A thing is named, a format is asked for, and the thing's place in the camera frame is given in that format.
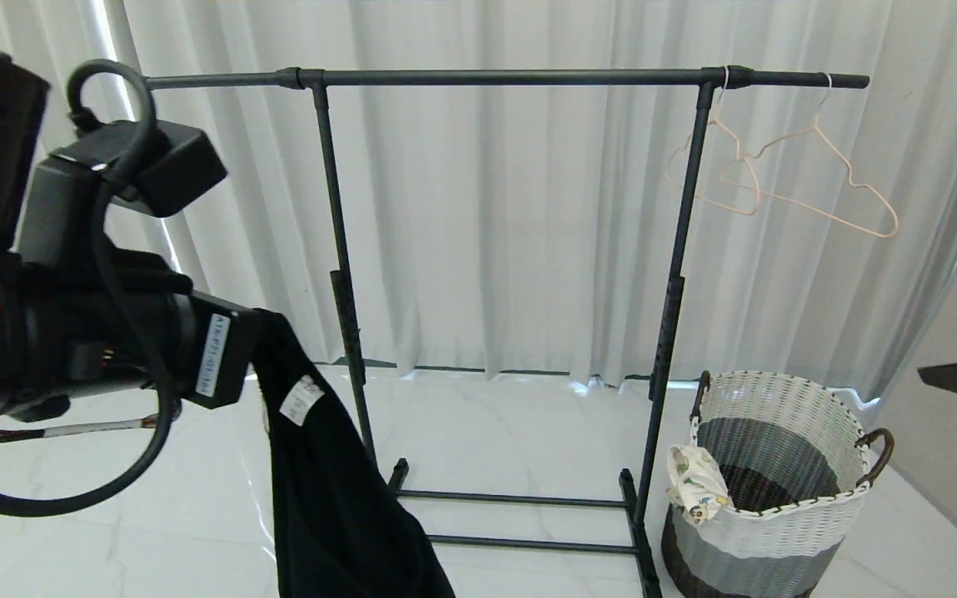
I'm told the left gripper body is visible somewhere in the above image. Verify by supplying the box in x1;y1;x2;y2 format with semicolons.
20;278;262;409

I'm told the black garment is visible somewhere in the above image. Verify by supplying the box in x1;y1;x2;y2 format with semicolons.
250;309;456;598

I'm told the cream printed garment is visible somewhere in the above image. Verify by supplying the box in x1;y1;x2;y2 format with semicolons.
666;444;735;528

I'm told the pink clothes hanger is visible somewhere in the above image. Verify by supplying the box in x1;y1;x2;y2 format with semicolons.
665;87;762;218
719;79;900;239

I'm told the white laundry basket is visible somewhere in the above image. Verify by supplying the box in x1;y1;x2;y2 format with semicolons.
661;370;896;598

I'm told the black clothes rack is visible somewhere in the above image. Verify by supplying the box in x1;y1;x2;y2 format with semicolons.
144;65;871;598

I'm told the white curtain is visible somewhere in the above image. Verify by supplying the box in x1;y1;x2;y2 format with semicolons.
0;0;957;404

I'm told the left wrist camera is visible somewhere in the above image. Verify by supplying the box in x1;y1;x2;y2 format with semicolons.
15;120;228;268

